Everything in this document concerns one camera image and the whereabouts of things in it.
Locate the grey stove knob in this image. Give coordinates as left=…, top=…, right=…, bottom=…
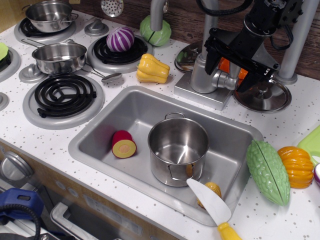
left=18, top=63, right=48, bottom=84
left=84, top=19, right=109, bottom=37

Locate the grey stove knob back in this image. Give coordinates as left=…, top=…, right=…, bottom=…
left=84, top=19, right=109, bottom=37

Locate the purple toy vegetable edge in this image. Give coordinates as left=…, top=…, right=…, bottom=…
left=313, top=163, right=320, bottom=187

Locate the silver faucet lever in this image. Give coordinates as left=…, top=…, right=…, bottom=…
left=212, top=62, right=241, bottom=91

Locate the steel pot lid right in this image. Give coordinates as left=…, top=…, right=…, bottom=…
left=233, top=79, right=292, bottom=113

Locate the green toy on left burner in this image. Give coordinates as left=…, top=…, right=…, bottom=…
left=0, top=42, right=11, bottom=66

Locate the back black stove burner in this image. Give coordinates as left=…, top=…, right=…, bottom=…
left=19, top=18, right=76, bottom=38

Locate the steel saucepan with handle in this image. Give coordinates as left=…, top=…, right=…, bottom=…
left=21, top=38, right=87, bottom=75

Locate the steel two-handled pan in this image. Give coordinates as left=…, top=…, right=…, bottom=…
left=22, top=0, right=79, bottom=33

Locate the tall steel pot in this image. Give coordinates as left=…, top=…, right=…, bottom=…
left=147, top=112, right=209, bottom=187

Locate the black stove burner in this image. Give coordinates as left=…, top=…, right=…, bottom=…
left=34, top=74, right=98, bottom=118
left=19, top=18, right=76, bottom=38
left=93, top=35, right=148, bottom=65

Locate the yellow toy bell pepper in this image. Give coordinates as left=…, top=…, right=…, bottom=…
left=136, top=53, right=170, bottom=84

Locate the purple striped toy onion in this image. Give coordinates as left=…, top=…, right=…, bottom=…
left=106, top=27, right=135, bottom=53

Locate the red yellow toy fruit half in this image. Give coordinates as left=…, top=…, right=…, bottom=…
left=111, top=130, right=137, bottom=159

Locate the grey oven knob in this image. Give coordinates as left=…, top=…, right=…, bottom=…
left=0, top=151, right=34, bottom=181

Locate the steel pot lid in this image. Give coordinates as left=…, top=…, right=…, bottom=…
left=174, top=41, right=202, bottom=73
left=233, top=79, right=292, bottom=113

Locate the silver toy faucet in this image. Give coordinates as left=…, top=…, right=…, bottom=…
left=149, top=0, right=235, bottom=112

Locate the orange toy carrot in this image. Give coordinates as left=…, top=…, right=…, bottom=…
left=218, top=57, right=248, bottom=85

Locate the grey oven door handle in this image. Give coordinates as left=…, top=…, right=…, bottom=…
left=50, top=202, right=98, bottom=240

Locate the yellow toy corn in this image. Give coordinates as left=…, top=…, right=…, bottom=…
left=196, top=181, right=222, bottom=210

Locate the middle black stove burner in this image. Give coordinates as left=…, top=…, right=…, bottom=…
left=93, top=35, right=148, bottom=65

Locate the green cutting board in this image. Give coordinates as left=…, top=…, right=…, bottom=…
left=297, top=126, right=320, bottom=167

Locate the grey support pole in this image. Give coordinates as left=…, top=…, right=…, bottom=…
left=273, top=0, right=320, bottom=85

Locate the steel spoon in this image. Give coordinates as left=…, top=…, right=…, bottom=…
left=81, top=63, right=123, bottom=84

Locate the green toy bitter gourd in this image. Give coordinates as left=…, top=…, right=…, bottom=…
left=246, top=139, right=291, bottom=206

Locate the blue device with cable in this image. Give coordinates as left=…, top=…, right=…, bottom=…
left=0, top=188, right=44, bottom=240

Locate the white toy knife yellow handle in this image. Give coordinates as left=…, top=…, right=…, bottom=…
left=186, top=178, right=242, bottom=240

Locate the green toy cabbage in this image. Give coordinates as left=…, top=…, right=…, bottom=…
left=139, top=15, right=172, bottom=47

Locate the orange toy pumpkin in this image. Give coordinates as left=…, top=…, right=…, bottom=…
left=277, top=146, right=314, bottom=189

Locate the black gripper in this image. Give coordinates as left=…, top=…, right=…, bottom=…
left=204, top=13, right=280, bottom=93

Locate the steel pot lid back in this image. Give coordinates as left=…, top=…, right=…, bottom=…
left=174, top=41, right=202, bottom=73

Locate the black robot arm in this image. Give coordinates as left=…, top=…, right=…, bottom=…
left=197, top=0, right=303, bottom=93

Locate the front black stove burner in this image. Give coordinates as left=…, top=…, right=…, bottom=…
left=34, top=74, right=98, bottom=118

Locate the grey stove knob left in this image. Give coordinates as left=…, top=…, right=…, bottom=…
left=18, top=63, right=48, bottom=84

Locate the perforated steel skimmer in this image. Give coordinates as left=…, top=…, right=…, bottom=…
left=100, top=0, right=124, bottom=18

